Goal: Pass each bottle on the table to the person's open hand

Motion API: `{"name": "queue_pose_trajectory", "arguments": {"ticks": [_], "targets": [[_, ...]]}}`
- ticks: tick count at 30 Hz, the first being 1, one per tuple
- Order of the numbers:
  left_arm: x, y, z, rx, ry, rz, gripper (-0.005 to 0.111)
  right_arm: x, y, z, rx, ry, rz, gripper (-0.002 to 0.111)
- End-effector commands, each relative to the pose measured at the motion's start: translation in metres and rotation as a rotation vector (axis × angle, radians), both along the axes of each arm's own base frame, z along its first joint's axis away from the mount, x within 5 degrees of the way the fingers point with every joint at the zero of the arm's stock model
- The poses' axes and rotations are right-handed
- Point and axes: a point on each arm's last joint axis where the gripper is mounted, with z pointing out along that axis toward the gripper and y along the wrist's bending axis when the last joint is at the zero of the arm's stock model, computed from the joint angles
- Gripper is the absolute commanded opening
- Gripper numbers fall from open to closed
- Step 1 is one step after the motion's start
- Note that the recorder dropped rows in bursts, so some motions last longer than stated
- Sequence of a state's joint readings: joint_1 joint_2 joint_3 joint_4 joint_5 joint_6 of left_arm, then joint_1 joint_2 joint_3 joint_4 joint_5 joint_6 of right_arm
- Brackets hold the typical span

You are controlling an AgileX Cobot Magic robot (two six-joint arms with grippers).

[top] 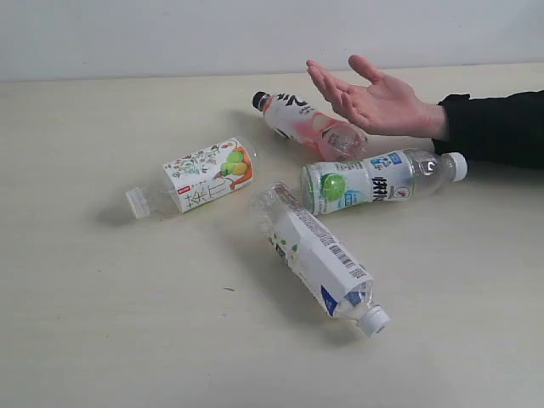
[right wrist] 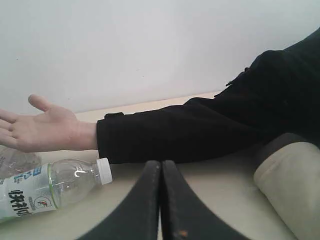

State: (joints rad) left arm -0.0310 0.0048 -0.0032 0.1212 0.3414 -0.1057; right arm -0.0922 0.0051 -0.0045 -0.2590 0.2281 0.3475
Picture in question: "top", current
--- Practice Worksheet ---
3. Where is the person's open bare hand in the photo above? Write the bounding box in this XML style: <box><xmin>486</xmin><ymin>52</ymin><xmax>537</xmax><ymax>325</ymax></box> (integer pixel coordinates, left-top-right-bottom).
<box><xmin>306</xmin><ymin>55</ymin><xmax>447</xmax><ymax>141</ymax></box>

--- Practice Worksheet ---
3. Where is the lime label drink bottle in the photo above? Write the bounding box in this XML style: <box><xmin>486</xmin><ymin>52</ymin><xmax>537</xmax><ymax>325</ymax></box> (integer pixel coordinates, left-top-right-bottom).
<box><xmin>301</xmin><ymin>149</ymin><xmax>468</xmax><ymax>215</ymax></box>

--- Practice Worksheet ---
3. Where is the clear white label water bottle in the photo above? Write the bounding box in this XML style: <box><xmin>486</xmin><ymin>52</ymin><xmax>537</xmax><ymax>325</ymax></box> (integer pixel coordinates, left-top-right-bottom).
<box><xmin>252</xmin><ymin>182</ymin><xmax>390</xmax><ymax>337</ymax></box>

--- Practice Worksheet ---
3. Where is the tea bottle with bird label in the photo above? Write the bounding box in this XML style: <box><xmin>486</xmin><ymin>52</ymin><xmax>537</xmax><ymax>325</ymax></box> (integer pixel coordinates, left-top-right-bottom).
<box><xmin>125</xmin><ymin>137</ymin><xmax>258</xmax><ymax>219</ymax></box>

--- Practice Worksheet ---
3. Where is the black sleeved forearm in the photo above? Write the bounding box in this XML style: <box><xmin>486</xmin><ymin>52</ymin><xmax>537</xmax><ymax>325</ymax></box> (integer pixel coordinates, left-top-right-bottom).
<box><xmin>433</xmin><ymin>91</ymin><xmax>543</xmax><ymax>169</ymax></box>

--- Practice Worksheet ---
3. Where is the pink peach drink bottle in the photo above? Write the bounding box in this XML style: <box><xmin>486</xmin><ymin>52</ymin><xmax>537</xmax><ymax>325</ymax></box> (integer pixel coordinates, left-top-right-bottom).
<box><xmin>252</xmin><ymin>91</ymin><xmax>367</xmax><ymax>162</ymax></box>

